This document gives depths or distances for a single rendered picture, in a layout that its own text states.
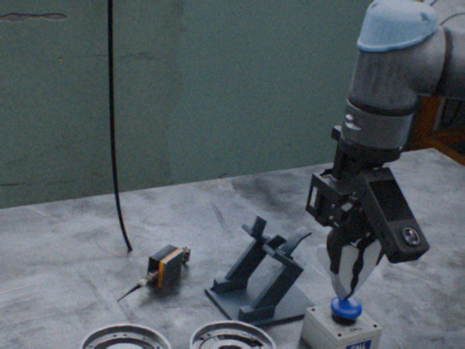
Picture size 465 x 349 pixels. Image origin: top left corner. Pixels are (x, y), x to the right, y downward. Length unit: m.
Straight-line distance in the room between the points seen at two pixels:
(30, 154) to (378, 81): 1.83
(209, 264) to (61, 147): 1.49
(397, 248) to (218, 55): 1.91
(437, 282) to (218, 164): 1.75
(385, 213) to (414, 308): 0.30
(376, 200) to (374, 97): 0.11
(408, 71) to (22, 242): 0.61
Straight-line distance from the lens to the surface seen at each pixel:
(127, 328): 1.03
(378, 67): 0.93
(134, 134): 2.75
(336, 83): 3.11
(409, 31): 0.91
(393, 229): 0.95
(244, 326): 1.05
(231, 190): 1.45
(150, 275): 1.14
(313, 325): 1.08
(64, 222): 1.31
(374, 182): 0.97
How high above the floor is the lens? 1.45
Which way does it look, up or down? 29 degrees down
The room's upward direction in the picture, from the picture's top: 8 degrees clockwise
